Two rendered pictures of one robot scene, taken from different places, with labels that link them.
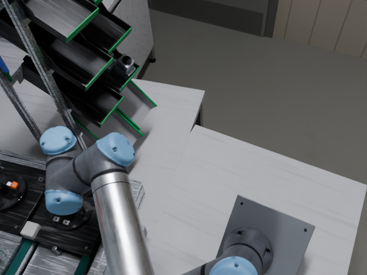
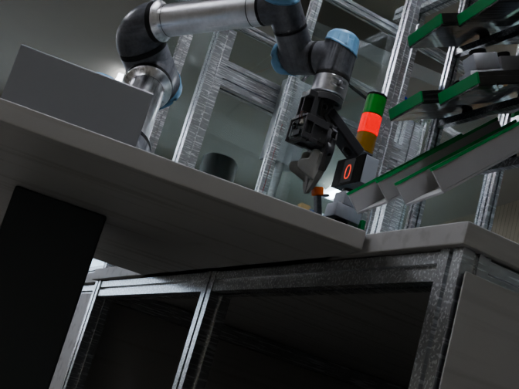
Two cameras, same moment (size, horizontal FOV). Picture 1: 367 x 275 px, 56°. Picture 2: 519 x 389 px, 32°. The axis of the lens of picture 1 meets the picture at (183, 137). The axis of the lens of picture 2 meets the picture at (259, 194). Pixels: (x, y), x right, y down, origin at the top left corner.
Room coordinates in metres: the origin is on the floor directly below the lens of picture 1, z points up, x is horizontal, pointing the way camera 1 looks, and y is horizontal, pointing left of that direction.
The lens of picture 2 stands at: (1.71, -1.05, 0.53)
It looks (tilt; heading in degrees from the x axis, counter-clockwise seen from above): 15 degrees up; 135
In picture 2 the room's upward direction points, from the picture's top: 16 degrees clockwise
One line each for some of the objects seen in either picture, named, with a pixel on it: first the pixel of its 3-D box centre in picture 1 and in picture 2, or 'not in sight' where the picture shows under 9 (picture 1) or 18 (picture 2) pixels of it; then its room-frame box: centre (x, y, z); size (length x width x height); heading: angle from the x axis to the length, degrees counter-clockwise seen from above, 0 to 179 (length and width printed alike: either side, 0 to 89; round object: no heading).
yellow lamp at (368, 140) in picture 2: not in sight; (364, 143); (0.40, 0.57, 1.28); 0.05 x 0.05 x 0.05
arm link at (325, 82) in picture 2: not in sight; (330, 89); (0.50, 0.28, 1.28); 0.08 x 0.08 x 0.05
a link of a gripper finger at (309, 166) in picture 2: not in sight; (308, 168); (0.51, 0.28, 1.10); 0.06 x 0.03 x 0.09; 69
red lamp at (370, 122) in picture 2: not in sight; (369, 125); (0.40, 0.57, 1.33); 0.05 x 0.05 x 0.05
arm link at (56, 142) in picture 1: (63, 151); (337, 57); (0.49, 0.29, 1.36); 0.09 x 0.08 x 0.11; 8
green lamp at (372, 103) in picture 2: not in sight; (374, 106); (0.40, 0.57, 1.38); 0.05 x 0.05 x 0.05
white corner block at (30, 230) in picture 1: (31, 231); not in sight; (0.48, 0.52, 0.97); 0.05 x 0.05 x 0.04; 69
